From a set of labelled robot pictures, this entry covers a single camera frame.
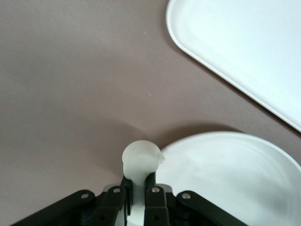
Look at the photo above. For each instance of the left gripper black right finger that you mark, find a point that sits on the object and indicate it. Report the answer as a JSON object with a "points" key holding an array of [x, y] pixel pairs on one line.
{"points": [[188, 209]]}

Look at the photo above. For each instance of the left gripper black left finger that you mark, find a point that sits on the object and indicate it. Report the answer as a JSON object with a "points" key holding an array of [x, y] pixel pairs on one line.
{"points": [[70, 209]]}

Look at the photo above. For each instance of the white round plate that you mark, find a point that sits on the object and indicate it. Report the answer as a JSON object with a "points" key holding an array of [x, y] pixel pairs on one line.
{"points": [[223, 176]]}

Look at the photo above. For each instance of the white rectangular rabbit-print tray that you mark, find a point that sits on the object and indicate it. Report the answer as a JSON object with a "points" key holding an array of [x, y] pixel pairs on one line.
{"points": [[235, 47]]}

